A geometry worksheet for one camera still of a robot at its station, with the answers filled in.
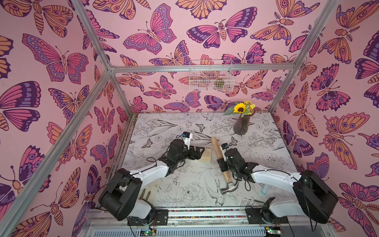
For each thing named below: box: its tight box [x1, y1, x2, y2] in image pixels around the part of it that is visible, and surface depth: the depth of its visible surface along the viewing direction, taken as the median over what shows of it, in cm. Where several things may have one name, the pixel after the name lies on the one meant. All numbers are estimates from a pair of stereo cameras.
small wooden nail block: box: [199, 147, 212, 162], surface depth 94 cm
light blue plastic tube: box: [260, 183, 270, 196], surface depth 83 cm
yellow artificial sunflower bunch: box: [223, 100, 257, 118], surface depth 92 cm
